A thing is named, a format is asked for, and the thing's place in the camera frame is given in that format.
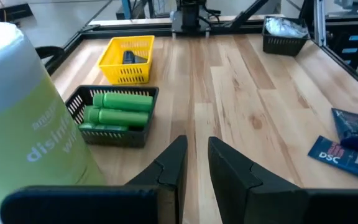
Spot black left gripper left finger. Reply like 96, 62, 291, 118
0, 134, 188, 224

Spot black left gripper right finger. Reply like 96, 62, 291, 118
208, 136, 358, 224

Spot green Pert shampoo bottle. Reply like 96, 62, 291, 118
78, 123, 129, 132
92, 92, 154, 113
84, 106, 150, 128

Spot dark blue DSC tube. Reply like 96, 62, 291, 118
331, 107, 358, 152
307, 135, 358, 184
122, 50, 149, 65

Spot yellow slotted plastic basket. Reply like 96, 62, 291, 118
97, 35, 155, 85

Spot white pouch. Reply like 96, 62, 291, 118
265, 17, 295, 38
289, 21, 309, 39

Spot black slotted plastic basket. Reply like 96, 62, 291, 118
262, 16, 311, 57
65, 84, 160, 149

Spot green white disinfecting wipes canister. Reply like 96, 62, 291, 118
0, 21, 107, 218

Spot black drawer cabinet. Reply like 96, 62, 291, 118
337, 27, 358, 68

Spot silver aluminium bar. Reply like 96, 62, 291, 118
314, 0, 327, 39

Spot wooden workbench blue legs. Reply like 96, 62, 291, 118
116, 0, 155, 19

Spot black aluminium table frame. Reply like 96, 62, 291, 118
34, 0, 358, 97

